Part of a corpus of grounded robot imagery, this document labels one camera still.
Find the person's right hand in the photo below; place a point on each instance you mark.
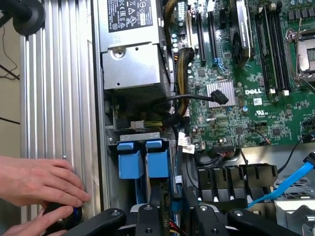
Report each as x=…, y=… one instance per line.
x=44, y=217

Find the black plastic card guide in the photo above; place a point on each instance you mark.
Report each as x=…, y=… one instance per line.
x=236, y=174

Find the silver chipset heatsink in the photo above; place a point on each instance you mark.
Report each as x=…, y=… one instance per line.
x=226, y=86

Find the black expansion slot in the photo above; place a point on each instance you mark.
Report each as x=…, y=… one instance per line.
x=201, y=37
x=212, y=34

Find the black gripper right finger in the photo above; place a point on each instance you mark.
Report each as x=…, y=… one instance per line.
x=209, y=221

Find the open Dell PC case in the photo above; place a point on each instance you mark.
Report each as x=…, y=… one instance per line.
x=265, y=155

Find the blue disk caddy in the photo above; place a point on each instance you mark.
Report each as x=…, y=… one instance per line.
x=130, y=164

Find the black RAM slot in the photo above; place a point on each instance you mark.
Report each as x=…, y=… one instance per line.
x=263, y=49
x=283, y=54

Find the green Dell motherboard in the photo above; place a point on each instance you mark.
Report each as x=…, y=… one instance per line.
x=270, y=115

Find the beige expansion slot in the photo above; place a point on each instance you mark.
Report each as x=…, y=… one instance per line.
x=190, y=29

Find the CPU socket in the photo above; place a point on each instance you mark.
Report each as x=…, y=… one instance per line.
x=307, y=56

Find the black Nvidia graphics card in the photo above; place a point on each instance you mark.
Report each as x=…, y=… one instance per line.
x=242, y=37

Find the grey power supply unit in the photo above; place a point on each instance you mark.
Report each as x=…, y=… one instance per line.
x=133, y=71

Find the metal disk bay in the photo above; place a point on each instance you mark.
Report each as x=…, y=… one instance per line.
x=152, y=135

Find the person's left hand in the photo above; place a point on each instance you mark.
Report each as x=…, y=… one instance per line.
x=37, y=179

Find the white label tag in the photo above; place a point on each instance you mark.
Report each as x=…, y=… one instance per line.
x=185, y=143

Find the metal drive cage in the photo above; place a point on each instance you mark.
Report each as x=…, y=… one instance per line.
x=295, y=216

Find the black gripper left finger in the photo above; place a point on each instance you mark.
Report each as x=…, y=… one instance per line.
x=147, y=221

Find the black round stand base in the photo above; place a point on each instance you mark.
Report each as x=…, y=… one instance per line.
x=29, y=17

